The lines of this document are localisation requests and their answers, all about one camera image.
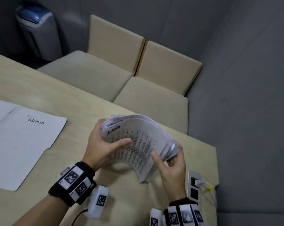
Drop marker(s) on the person's right hand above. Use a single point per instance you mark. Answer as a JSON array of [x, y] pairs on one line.
[[173, 178]]

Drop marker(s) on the person's left hand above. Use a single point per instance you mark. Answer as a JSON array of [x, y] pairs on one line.
[[98, 152]]

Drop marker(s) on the person's left thumb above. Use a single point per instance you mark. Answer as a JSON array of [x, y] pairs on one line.
[[120, 144]]

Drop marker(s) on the person's right thumb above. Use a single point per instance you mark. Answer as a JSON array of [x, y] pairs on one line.
[[158, 158]]

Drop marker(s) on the stack of printed papers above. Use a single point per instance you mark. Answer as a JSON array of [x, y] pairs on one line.
[[142, 138]]

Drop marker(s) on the person's left forearm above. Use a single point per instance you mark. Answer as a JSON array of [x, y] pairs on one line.
[[31, 215]]

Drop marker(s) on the silver table socket panel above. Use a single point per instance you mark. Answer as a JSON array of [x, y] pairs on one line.
[[193, 189]]

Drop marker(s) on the beige sofa seat cushion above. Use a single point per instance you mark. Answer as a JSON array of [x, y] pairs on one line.
[[153, 103], [87, 72]]

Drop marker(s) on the black wristband with marker blocks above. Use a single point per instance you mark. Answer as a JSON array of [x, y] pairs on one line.
[[184, 214], [72, 183]]

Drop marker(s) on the beige sofa back cushion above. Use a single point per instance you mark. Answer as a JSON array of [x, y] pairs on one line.
[[166, 67], [114, 42]]

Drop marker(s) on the white folder with handwritten label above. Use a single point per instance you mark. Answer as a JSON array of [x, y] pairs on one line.
[[22, 148]]

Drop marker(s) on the plain white folder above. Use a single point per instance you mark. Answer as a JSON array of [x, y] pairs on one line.
[[0, 110]]

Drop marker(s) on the grey bin with blue lid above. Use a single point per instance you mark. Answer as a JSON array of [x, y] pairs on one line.
[[39, 35]]

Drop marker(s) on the white wrist camera with marker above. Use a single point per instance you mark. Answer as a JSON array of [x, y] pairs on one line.
[[156, 218], [98, 201]]

